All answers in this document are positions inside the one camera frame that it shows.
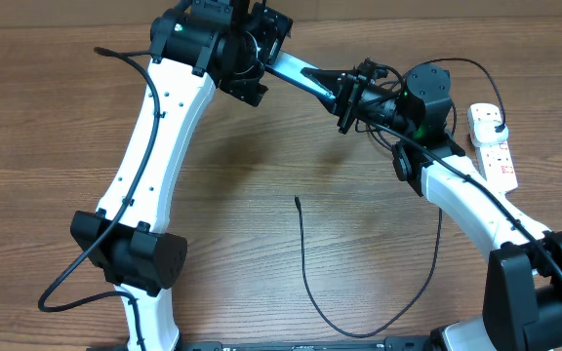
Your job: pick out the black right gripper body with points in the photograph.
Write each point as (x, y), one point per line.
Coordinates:
(366, 100)

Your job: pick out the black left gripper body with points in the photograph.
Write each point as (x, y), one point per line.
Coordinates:
(260, 40)

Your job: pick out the blue-screen smartphone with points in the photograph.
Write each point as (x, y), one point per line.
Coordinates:
(289, 69)

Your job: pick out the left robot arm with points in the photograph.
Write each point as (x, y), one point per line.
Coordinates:
(196, 49)

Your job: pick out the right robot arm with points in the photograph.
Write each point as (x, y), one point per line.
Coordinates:
(522, 307)

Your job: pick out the white charger plug adapter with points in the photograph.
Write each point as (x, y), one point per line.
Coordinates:
(485, 133)

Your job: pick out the white power strip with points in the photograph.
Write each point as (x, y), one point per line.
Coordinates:
(495, 162)

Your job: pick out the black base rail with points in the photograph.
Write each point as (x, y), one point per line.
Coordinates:
(305, 346)

